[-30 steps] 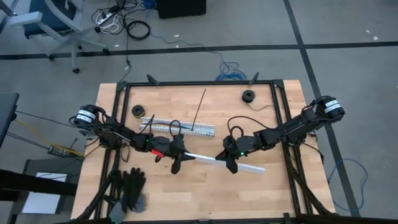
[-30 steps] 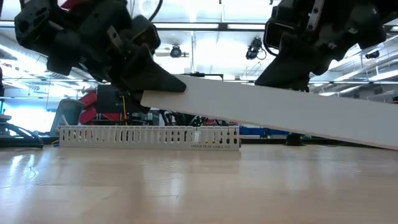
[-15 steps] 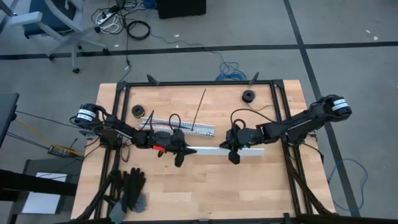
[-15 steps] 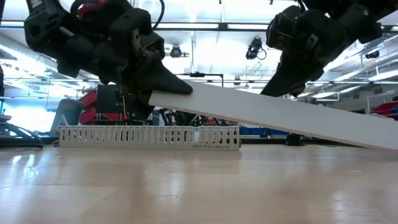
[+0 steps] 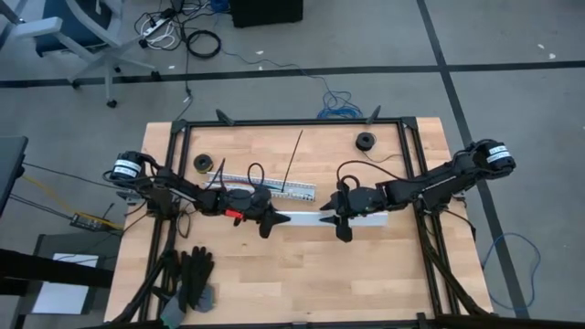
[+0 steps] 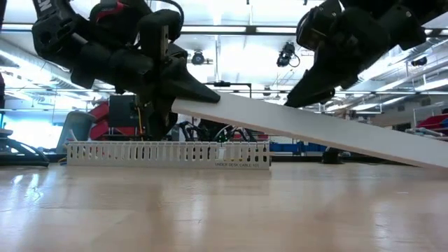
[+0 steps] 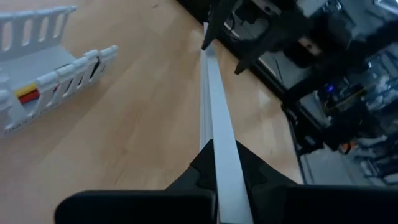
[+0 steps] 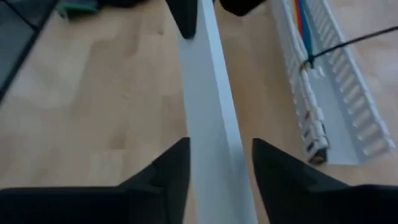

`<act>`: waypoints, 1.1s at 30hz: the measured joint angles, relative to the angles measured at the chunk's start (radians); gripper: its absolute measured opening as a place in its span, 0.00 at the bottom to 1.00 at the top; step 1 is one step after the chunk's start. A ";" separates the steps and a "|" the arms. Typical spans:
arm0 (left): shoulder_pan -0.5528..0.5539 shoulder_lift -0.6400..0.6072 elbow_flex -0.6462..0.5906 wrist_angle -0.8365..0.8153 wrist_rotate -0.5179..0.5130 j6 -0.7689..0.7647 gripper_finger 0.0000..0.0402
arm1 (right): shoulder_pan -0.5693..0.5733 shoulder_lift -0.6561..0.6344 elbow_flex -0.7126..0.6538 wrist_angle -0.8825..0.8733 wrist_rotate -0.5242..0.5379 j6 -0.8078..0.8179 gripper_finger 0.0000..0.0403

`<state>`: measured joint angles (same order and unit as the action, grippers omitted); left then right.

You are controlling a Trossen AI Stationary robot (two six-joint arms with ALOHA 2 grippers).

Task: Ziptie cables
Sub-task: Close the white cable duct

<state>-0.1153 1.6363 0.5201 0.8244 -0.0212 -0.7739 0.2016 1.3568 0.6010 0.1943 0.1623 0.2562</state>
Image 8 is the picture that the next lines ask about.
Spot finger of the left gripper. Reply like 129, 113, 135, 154
218, 0, 269, 17
164, 0, 199, 40

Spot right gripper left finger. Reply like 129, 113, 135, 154
0, 137, 192, 224

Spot green cable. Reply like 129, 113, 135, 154
303, 0, 315, 63

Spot white duct cover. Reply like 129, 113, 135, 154
177, 0, 259, 224

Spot black aluminium table frame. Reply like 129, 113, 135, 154
0, 0, 60, 105

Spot grey green glove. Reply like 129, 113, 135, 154
55, 0, 101, 19

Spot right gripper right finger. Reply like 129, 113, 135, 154
252, 138, 398, 224

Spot black zip tie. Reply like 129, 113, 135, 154
299, 25, 398, 72

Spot white slotted cable duct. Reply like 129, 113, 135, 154
269, 0, 397, 167

